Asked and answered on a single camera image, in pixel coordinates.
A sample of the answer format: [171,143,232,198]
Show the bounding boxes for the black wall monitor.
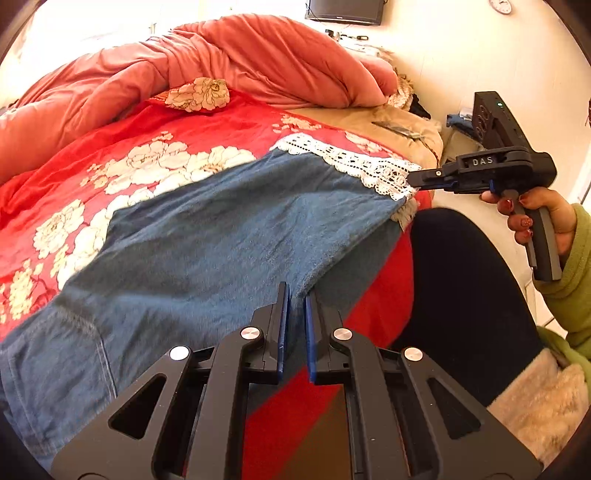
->
[305,0,385,26]

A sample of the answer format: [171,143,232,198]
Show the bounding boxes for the person's right forearm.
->
[536,203,591,370]

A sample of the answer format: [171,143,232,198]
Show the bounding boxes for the small floral cushion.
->
[148,77,230,112]

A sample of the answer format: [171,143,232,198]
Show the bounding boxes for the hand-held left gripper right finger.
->
[305,292,542,480]

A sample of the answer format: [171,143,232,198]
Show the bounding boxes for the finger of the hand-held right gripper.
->
[407,167,462,193]

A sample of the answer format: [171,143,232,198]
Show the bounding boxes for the blue denim pants lace trim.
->
[0,134,423,472]

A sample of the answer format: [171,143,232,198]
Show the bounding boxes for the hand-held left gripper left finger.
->
[51,281,291,480]

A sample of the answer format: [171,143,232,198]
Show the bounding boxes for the red floral blanket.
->
[0,88,435,480]

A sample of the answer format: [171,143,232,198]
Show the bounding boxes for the person's black-clad leg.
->
[390,208,546,407]

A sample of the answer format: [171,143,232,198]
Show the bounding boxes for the beige bed sheet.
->
[291,104,444,169]

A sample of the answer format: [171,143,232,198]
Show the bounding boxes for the salmon pink duvet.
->
[0,14,399,185]

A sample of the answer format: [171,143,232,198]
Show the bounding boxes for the person's right hand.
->
[480,187,578,257]

